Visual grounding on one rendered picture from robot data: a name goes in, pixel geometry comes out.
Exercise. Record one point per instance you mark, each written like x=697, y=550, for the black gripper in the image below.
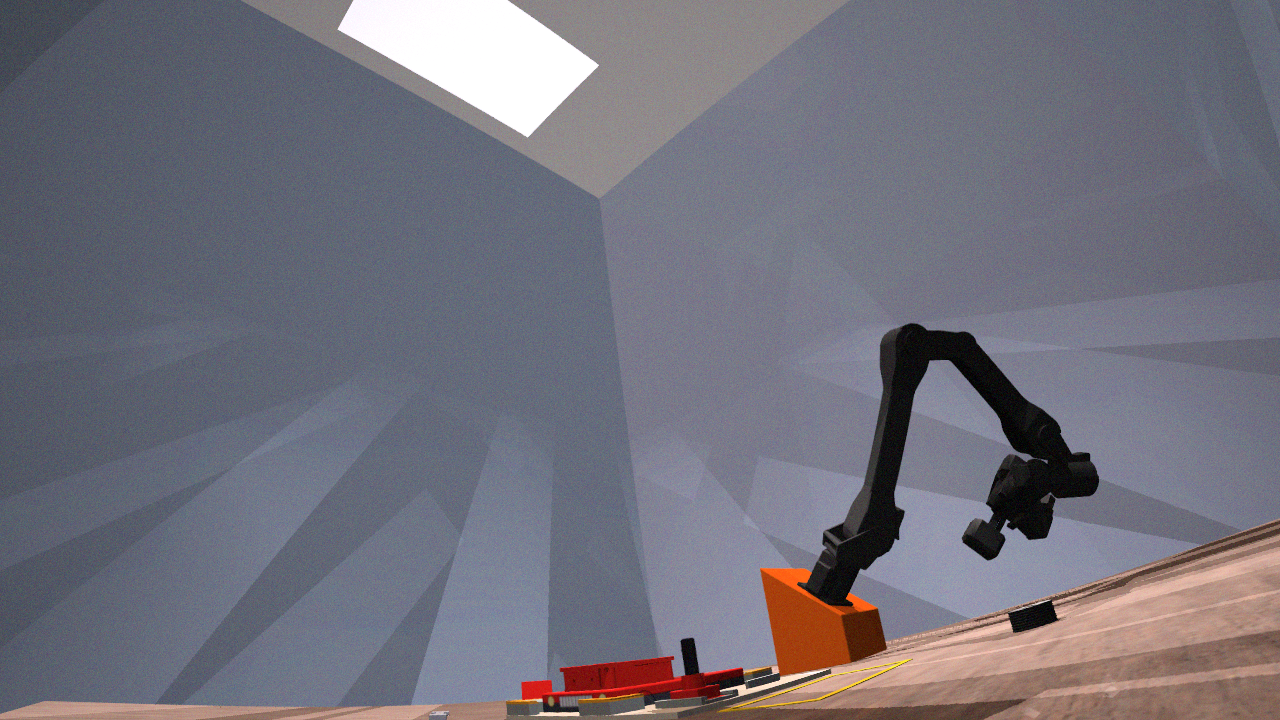
x=982, y=537

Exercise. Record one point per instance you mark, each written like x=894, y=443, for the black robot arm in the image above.
x=873, y=520

